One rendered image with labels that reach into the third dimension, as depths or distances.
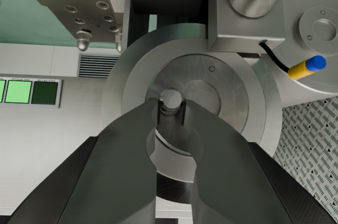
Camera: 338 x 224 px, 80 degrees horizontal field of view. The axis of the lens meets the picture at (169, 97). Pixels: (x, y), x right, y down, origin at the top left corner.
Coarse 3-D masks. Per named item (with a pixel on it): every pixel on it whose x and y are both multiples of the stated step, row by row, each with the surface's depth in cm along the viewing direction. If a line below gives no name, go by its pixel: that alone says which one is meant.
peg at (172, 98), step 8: (168, 88) 12; (176, 88) 12; (160, 96) 12; (168, 96) 12; (176, 96) 12; (160, 104) 12; (168, 104) 11; (176, 104) 11; (168, 112) 12; (176, 112) 13
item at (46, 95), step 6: (36, 84) 48; (42, 84) 48; (48, 84) 48; (54, 84) 48; (36, 90) 48; (42, 90) 48; (48, 90) 48; (54, 90) 48; (36, 96) 48; (42, 96) 48; (48, 96) 48; (54, 96) 48; (36, 102) 47; (42, 102) 48; (48, 102) 48
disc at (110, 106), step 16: (160, 32) 17; (176, 32) 18; (192, 32) 18; (128, 48) 17; (144, 48) 17; (128, 64) 17; (256, 64) 17; (112, 80) 16; (272, 80) 17; (112, 96) 16; (272, 96) 17; (112, 112) 16; (272, 112) 17; (272, 128) 16; (272, 144) 16; (160, 176) 15; (160, 192) 15; (176, 192) 15
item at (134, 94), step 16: (160, 48) 17; (176, 48) 17; (192, 48) 17; (144, 64) 16; (160, 64) 16; (240, 64) 17; (128, 80) 16; (144, 80) 16; (256, 80) 16; (128, 96) 16; (144, 96) 16; (256, 96) 16; (256, 112) 16; (256, 128) 16; (160, 144) 15; (160, 160) 15; (176, 160) 15; (192, 160) 15; (176, 176) 15; (192, 176) 15
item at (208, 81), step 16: (176, 64) 15; (192, 64) 15; (208, 64) 15; (224, 64) 15; (160, 80) 15; (176, 80) 15; (192, 80) 15; (208, 80) 15; (224, 80) 15; (240, 80) 15; (192, 96) 14; (208, 96) 15; (224, 96) 15; (240, 96) 15; (160, 112) 14; (224, 112) 14; (240, 112) 14; (160, 128) 14; (176, 128) 14; (240, 128) 14; (176, 144) 14
